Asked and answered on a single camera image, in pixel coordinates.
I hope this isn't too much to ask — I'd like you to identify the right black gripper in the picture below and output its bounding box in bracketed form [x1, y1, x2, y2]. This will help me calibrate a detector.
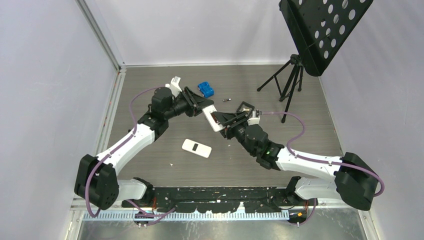
[213, 110, 257, 156]

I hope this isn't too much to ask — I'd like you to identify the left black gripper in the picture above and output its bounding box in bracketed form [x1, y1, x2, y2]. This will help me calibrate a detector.
[164, 87, 214, 120]

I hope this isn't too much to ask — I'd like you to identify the white remote control back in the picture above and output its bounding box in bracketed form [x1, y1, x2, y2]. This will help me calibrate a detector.
[202, 104, 225, 132]

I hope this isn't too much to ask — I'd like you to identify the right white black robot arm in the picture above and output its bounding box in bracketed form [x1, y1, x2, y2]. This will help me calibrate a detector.
[205, 110, 384, 211]

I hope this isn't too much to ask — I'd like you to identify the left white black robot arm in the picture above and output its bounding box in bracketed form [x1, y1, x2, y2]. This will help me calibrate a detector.
[74, 86, 214, 217]

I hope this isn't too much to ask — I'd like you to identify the white remote with black window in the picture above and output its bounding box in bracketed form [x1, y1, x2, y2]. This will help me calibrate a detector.
[181, 139, 212, 158]

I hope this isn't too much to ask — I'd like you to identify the blue toy car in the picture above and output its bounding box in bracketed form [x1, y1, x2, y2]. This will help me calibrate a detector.
[197, 81, 215, 98]

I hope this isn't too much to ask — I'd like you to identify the black square display box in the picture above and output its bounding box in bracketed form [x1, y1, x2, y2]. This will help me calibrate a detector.
[236, 101, 255, 118]

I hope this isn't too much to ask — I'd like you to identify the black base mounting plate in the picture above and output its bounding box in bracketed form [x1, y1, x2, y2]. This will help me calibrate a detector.
[133, 186, 314, 214]

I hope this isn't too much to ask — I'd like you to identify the black perforated music stand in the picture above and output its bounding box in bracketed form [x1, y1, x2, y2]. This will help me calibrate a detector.
[257, 0, 373, 123]

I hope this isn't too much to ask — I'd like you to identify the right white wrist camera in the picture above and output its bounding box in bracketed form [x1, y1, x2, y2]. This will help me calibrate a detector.
[247, 110, 262, 126]

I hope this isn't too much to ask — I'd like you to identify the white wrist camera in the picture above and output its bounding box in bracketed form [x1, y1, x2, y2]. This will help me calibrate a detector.
[247, 110, 262, 126]
[165, 76, 182, 96]

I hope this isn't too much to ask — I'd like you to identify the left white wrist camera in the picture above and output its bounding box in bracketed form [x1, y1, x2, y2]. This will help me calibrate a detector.
[165, 76, 182, 96]

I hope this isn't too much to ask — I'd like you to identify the aluminium corner frame rail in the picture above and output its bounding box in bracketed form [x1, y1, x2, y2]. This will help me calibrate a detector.
[75, 0, 127, 75]

